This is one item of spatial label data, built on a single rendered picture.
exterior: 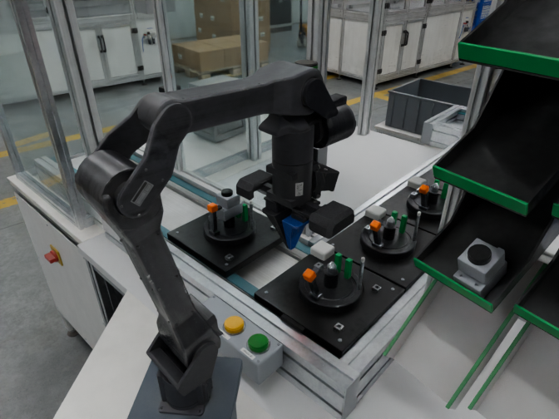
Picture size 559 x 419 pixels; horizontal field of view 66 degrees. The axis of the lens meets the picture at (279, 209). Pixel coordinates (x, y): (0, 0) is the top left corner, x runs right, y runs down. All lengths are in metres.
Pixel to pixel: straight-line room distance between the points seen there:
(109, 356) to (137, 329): 0.09
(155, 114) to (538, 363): 0.67
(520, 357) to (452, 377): 0.11
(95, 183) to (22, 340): 2.10
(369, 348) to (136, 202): 0.60
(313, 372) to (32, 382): 1.62
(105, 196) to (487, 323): 0.63
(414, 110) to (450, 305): 2.12
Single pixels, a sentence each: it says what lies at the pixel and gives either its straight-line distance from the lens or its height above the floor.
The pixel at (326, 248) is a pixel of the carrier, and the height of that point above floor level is 0.99.
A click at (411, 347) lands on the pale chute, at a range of 0.84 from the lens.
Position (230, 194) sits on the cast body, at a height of 1.09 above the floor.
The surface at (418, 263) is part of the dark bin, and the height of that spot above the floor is 1.21.
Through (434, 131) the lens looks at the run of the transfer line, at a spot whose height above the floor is 0.93.
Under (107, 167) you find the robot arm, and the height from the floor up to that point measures 1.45.
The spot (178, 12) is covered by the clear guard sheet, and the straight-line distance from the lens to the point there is 1.33.
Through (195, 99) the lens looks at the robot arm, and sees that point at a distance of 0.45.
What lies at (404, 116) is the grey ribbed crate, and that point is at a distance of 2.88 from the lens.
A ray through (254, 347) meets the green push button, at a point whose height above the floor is 0.97.
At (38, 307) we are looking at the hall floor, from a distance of 2.65.
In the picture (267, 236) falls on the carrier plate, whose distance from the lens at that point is 1.14.
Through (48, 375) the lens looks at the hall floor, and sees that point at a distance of 2.29.
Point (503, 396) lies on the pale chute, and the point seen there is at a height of 1.02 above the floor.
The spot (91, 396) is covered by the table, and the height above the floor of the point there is 0.86.
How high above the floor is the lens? 1.63
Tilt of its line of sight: 32 degrees down
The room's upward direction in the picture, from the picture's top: straight up
